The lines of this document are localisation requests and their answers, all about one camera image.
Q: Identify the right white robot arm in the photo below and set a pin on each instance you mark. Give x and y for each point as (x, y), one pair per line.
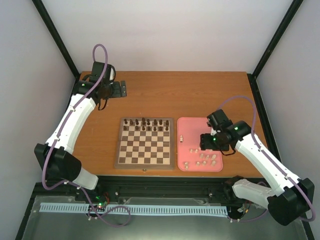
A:
(287, 197)

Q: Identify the black frame post right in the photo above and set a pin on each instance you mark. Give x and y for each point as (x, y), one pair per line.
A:
(282, 27)

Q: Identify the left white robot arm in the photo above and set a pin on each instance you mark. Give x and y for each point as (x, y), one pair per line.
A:
(55, 157)

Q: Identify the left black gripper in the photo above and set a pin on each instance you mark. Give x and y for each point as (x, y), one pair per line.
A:
(117, 93)

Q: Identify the black frame post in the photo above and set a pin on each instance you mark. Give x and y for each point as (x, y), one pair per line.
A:
(282, 27)
(47, 20)

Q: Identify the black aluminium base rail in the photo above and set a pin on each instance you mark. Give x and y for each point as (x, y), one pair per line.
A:
(115, 188)

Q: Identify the pink plastic tray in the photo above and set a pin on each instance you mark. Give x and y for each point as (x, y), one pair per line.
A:
(191, 128)

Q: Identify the wooden chess board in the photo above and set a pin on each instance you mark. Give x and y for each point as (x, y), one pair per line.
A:
(145, 149)

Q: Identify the light blue cable duct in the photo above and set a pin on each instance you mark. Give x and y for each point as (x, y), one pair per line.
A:
(135, 210)

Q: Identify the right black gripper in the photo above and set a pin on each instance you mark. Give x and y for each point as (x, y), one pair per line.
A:
(205, 144)

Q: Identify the black frame post left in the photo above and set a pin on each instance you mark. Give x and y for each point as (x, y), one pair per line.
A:
(47, 20)

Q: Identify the dark chess pieces row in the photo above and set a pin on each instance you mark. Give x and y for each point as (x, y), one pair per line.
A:
(146, 124)

